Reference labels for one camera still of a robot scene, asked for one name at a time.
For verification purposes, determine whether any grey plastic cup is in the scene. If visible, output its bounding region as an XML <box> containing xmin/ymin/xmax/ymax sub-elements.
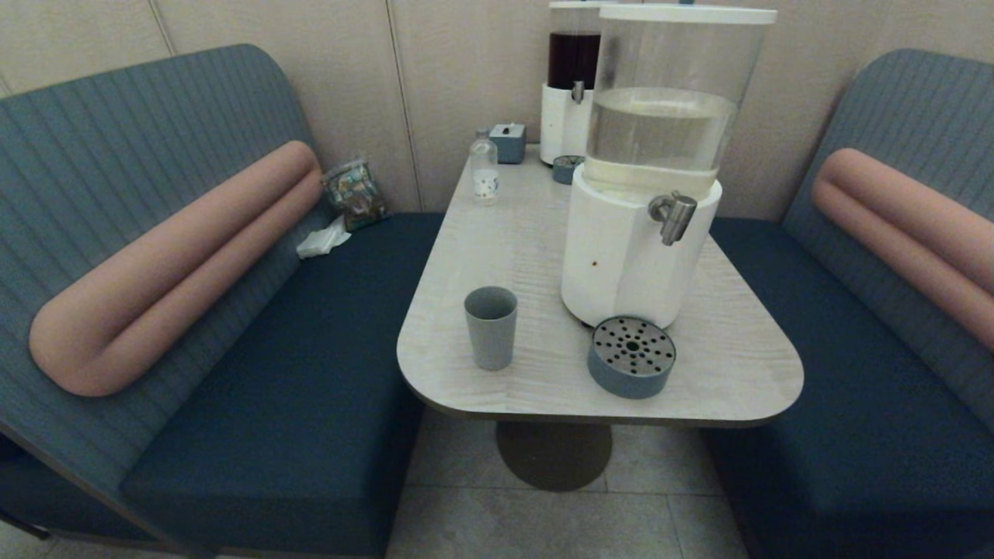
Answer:
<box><xmin>464</xmin><ymin>286</ymin><xmax>519</xmax><ymax>371</ymax></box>

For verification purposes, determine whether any metal water dispenser tap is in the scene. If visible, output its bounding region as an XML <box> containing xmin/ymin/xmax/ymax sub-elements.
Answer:
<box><xmin>648</xmin><ymin>191</ymin><xmax>699</xmax><ymax>247</ymax></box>

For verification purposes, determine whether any clear plastic bottle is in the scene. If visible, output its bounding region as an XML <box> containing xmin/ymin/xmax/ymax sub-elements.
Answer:
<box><xmin>469</xmin><ymin>128</ymin><xmax>500</xmax><ymax>205</ymax></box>

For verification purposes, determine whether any large clear water dispenser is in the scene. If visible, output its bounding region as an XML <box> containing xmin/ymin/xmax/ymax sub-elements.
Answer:
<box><xmin>561</xmin><ymin>2</ymin><xmax>778</xmax><ymax>329</ymax></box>

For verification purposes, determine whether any blue-grey tissue box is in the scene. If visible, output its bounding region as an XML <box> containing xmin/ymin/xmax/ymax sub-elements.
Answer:
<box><xmin>489</xmin><ymin>122</ymin><xmax>527</xmax><ymax>165</ymax></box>

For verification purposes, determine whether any printed snack bag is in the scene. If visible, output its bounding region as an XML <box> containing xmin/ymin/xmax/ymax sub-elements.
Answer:
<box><xmin>322</xmin><ymin>158</ymin><xmax>387</xmax><ymax>232</ymax></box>

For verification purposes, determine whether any blue perforated drip tray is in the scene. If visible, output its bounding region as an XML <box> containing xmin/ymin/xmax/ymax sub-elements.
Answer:
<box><xmin>587</xmin><ymin>315</ymin><xmax>677</xmax><ymax>400</ymax></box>

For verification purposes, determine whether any dark drink dispenser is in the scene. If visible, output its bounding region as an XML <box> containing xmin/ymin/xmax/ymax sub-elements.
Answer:
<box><xmin>540</xmin><ymin>0</ymin><xmax>603</xmax><ymax>166</ymax></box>

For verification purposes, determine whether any crumpled white tissue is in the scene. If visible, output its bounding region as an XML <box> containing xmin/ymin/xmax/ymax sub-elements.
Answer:
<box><xmin>296</xmin><ymin>215</ymin><xmax>353</xmax><ymax>259</ymax></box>

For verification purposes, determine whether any blue booth sofa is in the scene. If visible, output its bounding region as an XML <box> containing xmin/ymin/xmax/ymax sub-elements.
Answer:
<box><xmin>0</xmin><ymin>43</ymin><xmax>447</xmax><ymax>559</ymax></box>
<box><xmin>701</xmin><ymin>48</ymin><xmax>994</xmax><ymax>559</ymax></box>

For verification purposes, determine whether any pink bolster cushion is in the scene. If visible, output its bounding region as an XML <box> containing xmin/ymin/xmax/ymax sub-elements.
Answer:
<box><xmin>811</xmin><ymin>148</ymin><xmax>994</xmax><ymax>350</ymax></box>
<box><xmin>30</xmin><ymin>140</ymin><xmax>324</xmax><ymax>398</ymax></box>

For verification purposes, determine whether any bronze table pedestal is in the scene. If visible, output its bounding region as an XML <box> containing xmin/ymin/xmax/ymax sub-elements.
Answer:
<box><xmin>495</xmin><ymin>420</ymin><xmax>613</xmax><ymax>492</ymax></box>

